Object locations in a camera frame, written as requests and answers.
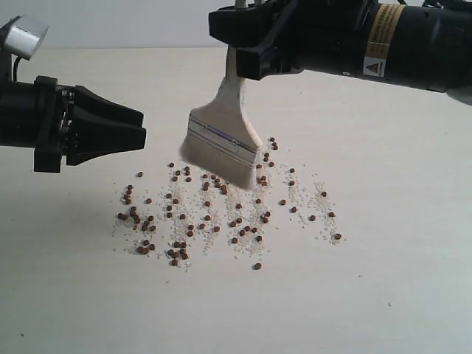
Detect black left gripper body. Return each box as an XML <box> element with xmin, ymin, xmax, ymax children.
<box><xmin>33</xmin><ymin>75</ymin><xmax>74</xmax><ymax>173</ymax></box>

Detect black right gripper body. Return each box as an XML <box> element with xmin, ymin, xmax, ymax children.
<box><xmin>272</xmin><ymin>1</ymin><xmax>369</xmax><ymax>76</ymax></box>

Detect white paint brush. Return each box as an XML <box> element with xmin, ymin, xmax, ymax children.
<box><xmin>179</xmin><ymin>47</ymin><xmax>263</xmax><ymax>190</ymax></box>

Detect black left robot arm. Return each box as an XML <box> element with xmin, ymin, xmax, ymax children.
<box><xmin>1</xmin><ymin>76</ymin><xmax>146</xmax><ymax>173</ymax></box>

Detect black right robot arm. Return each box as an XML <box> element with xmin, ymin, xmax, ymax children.
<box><xmin>208</xmin><ymin>1</ymin><xmax>471</xmax><ymax>105</ymax></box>

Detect brown and white debris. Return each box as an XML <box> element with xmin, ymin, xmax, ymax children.
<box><xmin>110</xmin><ymin>139</ymin><xmax>347</xmax><ymax>285</ymax></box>

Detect scattered brown pellets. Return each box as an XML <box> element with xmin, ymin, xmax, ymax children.
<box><xmin>113</xmin><ymin>136</ymin><xmax>343</xmax><ymax>271</ymax></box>

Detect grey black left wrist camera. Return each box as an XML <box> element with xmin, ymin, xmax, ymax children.
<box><xmin>1</xmin><ymin>15</ymin><xmax>49</xmax><ymax>60</ymax></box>

